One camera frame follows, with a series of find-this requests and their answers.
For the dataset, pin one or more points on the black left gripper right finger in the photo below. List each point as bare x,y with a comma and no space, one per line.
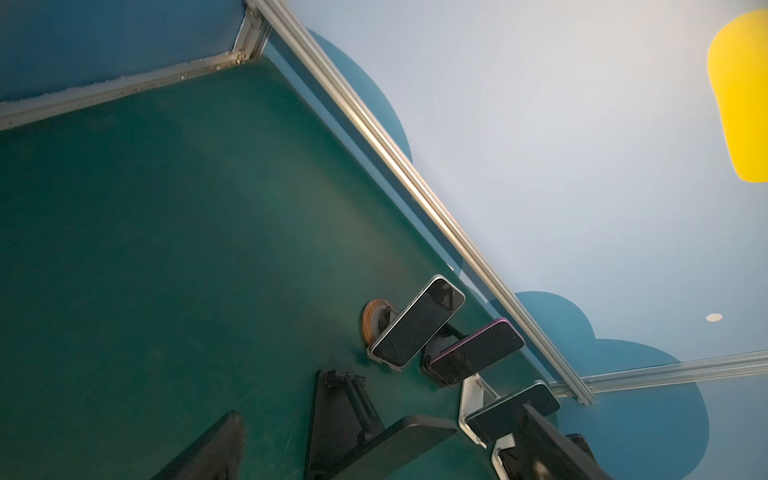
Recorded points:
545,453

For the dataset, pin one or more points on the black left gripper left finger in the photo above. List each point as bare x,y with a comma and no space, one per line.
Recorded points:
216,454

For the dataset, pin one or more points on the phone on white stand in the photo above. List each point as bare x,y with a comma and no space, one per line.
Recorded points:
497,419

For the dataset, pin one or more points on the white phone stand middle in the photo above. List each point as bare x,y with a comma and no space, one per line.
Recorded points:
475,394

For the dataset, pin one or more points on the pink-edged phone on stand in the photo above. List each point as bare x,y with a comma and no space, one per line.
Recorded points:
477,351

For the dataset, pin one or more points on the black front-left phone stand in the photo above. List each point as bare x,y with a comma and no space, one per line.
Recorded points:
347,439

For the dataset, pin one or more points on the black phone stand back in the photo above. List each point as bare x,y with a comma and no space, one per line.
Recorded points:
447,336

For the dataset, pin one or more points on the phone on wooden stand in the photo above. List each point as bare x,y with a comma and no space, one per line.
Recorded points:
406,335

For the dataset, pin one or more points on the wooden round phone stand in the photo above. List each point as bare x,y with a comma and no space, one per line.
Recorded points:
376,317

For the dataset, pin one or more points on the aluminium right frame post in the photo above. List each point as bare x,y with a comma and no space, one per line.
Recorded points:
695,371

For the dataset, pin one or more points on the aluminium frame post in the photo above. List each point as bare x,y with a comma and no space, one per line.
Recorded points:
249,44
695,371

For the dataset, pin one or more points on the aluminium back frame bar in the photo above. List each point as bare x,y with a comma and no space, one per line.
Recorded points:
321,69

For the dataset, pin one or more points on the aluminium left frame post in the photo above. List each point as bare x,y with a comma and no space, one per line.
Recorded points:
249,44

